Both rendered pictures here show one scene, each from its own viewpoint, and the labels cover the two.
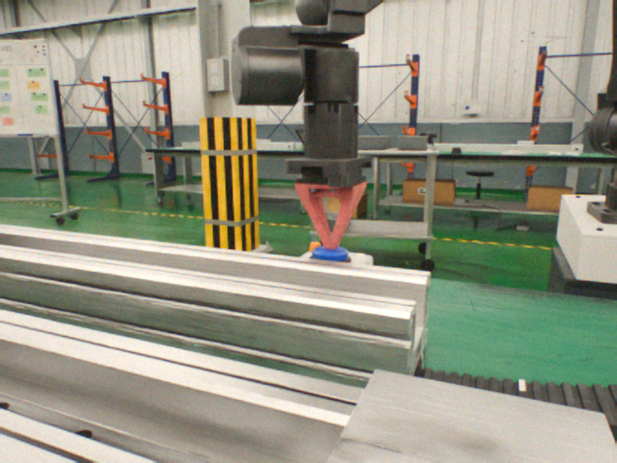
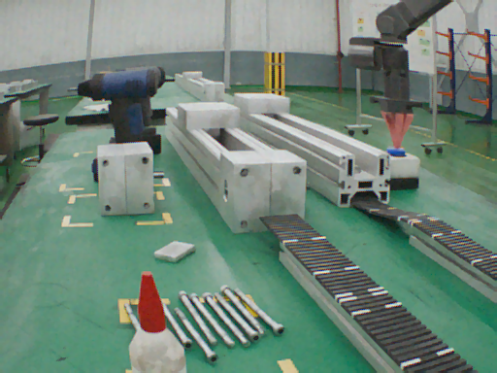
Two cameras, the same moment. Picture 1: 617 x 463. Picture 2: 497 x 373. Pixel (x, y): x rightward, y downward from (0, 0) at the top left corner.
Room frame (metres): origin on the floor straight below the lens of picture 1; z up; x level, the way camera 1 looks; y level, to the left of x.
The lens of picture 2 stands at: (-0.36, -0.67, 1.02)
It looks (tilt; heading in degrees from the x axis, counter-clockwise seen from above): 14 degrees down; 54
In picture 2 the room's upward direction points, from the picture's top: 1 degrees clockwise
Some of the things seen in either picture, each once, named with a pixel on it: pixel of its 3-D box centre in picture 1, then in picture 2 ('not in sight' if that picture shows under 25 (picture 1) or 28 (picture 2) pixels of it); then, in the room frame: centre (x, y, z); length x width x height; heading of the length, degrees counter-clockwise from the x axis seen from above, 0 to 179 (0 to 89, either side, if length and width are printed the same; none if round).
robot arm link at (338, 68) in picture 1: (325, 78); (393, 59); (0.47, -0.01, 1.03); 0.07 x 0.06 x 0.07; 110
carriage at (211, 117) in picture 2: not in sight; (206, 120); (0.28, 0.36, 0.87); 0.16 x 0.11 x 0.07; 68
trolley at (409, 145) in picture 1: (367, 196); not in sight; (3.41, -0.40, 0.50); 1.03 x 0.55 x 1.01; 79
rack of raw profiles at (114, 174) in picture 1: (98, 129); (479, 74); (9.65, 4.64, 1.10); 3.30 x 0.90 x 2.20; 67
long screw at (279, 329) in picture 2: not in sight; (256, 310); (-0.07, -0.29, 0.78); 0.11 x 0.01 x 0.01; 77
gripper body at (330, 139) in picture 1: (330, 140); (396, 89); (0.48, -0.02, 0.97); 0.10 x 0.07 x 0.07; 158
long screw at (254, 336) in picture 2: not in sight; (234, 315); (-0.09, -0.29, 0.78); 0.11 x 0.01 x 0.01; 75
